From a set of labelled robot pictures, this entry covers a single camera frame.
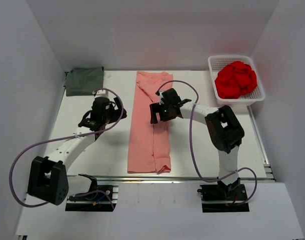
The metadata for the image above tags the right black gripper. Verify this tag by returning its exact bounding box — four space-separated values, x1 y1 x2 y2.
150 101 176 124

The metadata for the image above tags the pink t shirt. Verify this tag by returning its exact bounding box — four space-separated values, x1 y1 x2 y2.
127 71 174 174

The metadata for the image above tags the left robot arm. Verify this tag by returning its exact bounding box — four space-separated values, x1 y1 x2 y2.
27 95 127 206

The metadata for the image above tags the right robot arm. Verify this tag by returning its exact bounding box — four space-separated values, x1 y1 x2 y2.
149 88 245 200

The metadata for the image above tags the folded green t shirt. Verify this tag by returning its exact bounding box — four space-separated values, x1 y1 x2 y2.
64 66 105 97

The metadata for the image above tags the white plastic basket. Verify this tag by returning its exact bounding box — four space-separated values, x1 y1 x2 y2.
208 55 265 107

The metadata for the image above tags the red t shirt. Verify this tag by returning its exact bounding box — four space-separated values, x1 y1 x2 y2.
215 61 258 99

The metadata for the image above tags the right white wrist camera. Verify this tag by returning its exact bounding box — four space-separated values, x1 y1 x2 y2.
155 89 165 105

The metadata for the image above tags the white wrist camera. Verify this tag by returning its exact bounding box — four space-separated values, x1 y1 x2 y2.
92 89 109 98
155 89 165 105

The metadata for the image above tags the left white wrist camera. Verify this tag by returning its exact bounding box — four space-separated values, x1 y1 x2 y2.
92 89 109 98

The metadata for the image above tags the aluminium rail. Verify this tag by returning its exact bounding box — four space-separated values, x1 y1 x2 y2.
64 174 276 183

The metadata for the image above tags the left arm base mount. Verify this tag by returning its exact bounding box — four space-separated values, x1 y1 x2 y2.
65 174 119 212

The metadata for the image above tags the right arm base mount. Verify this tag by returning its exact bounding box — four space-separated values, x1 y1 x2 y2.
197 184 250 213

